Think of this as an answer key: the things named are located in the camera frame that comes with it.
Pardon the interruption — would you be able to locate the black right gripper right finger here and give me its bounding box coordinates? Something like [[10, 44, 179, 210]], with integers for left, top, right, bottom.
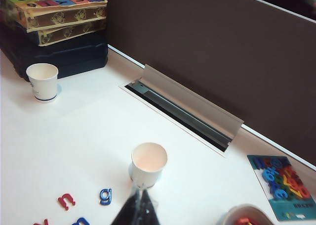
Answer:
[[141, 189, 161, 225]]

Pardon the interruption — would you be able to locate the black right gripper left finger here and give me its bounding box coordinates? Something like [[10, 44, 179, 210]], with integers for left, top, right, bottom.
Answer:
[[111, 188, 144, 225]]

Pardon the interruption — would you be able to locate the blue letter g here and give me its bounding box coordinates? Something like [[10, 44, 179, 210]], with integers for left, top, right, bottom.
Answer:
[[99, 188, 113, 206]]

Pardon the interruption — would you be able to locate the white paper cup blue logo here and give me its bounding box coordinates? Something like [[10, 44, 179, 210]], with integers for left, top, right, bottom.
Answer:
[[130, 142, 168, 189], [26, 63, 59, 103]]

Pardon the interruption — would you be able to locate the blue letter m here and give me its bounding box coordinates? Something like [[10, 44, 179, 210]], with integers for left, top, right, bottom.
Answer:
[[71, 217, 90, 225]]

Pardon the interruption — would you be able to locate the red letter n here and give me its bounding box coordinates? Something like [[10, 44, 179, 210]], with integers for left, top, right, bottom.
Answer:
[[58, 194, 77, 211]]

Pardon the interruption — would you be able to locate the red plastic letter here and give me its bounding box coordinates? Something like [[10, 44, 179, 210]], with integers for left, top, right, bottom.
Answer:
[[236, 217, 257, 225]]

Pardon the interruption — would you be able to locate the teal letter puzzle board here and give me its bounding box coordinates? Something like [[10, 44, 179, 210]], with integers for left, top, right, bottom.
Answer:
[[247, 155, 316, 222]]

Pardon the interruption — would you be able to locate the beige paper pulp tray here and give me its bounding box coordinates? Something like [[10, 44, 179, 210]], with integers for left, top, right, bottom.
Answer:
[[217, 203, 274, 225]]

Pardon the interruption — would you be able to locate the dark blue plastic case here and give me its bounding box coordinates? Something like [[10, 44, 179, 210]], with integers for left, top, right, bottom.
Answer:
[[0, 24, 109, 82]]

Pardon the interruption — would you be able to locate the brown fabric desk partition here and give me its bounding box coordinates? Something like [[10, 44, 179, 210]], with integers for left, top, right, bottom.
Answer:
[[93, 0, 316, 166]]

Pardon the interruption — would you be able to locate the yellow and blue puzzle box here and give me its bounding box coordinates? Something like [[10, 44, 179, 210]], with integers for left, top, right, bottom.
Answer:
[[37, 16, 107, 47]]

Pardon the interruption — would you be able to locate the yellow alphabet puzzle box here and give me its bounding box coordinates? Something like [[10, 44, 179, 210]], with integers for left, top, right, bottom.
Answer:
[[0, 0, 108, 33]]

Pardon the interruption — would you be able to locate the grey desk cable slot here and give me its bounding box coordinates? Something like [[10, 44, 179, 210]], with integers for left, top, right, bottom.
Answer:
[[118, 80, 234, 158]]

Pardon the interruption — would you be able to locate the beige cable tray lid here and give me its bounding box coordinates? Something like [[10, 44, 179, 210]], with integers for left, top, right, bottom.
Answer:
[[134, 63, 244, 140]]

